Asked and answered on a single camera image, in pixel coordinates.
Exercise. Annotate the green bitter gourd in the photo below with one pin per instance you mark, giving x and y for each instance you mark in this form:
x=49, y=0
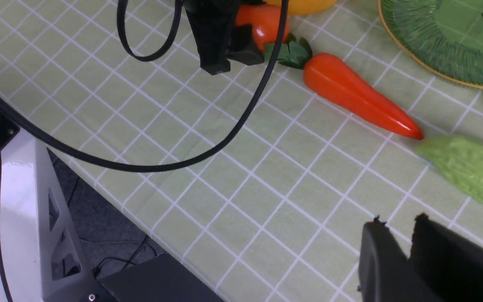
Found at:
x=459, y=159

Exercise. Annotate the yellow banana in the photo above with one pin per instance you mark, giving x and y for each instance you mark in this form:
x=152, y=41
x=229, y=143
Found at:
x=301, y=7

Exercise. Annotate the green leaf-shaped glass plate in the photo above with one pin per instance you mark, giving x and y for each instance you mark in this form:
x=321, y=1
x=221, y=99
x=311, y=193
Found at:
x=443, y=36

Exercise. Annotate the orange persimmon green calyx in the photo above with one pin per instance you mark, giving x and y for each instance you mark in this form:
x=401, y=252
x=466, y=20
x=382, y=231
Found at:
x=264, y=20

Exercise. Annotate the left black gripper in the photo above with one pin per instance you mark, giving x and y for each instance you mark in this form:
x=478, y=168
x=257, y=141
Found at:
x=218, y=38

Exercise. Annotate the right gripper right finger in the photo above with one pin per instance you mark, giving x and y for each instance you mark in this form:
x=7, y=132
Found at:
x=450, y=265

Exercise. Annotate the green checkered tablecloth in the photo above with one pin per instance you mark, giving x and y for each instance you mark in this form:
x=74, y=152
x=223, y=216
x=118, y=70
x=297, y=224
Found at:
x=277, y=215

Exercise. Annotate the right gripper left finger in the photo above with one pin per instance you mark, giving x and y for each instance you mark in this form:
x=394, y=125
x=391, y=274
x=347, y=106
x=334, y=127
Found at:
x=385, y=272

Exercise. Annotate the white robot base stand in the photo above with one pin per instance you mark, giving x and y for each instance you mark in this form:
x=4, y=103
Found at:
x=43, y=260

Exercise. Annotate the orange carrot green leaves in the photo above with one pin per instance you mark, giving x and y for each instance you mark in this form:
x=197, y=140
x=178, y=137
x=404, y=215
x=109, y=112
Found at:
x=332, y=79

